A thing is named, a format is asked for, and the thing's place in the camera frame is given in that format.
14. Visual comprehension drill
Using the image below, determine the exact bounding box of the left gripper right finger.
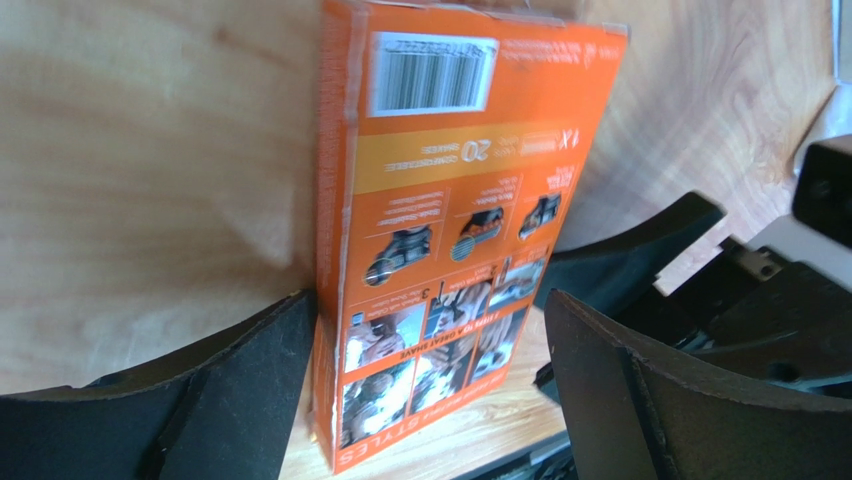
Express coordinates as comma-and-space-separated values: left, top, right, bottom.
544, 291, 851, 479

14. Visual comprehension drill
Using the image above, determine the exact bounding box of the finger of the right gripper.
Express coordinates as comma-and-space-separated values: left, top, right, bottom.
533, 192, 725, 317

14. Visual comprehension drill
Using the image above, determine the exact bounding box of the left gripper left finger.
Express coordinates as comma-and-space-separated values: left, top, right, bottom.
1, 290, 317, 479

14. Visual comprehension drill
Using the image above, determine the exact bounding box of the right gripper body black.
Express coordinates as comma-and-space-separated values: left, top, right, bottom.
614, 238, 851, 399

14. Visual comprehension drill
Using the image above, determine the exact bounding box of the orange razor box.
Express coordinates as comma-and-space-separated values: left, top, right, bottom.
313, 1, 629, 474

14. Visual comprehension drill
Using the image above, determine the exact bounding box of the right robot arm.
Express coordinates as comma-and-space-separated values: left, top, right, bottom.
534, 83, 851, 398

